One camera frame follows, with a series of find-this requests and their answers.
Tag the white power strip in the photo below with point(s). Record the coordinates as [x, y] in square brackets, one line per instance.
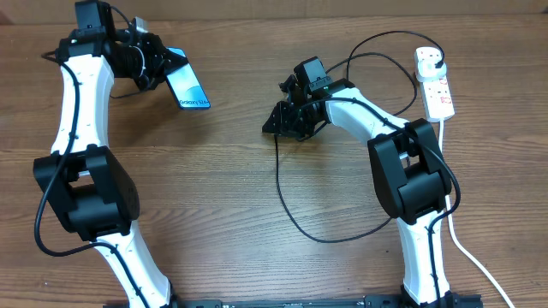
[437, 100]

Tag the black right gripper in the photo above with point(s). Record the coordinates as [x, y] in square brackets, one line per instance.
[286, 127]

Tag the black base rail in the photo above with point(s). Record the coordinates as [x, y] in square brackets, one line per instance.
[370, 301]

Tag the white charger plug adapter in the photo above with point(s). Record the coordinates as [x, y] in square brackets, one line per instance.
[426, 58]

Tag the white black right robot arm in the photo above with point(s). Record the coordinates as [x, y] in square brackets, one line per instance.
[410, 177]

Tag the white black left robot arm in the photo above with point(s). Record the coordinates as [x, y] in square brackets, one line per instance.
[89, 191]

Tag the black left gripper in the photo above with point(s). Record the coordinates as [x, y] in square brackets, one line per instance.
[164, 62]

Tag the blue Galaxy smartphone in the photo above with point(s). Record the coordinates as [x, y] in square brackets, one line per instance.
[186, 88]

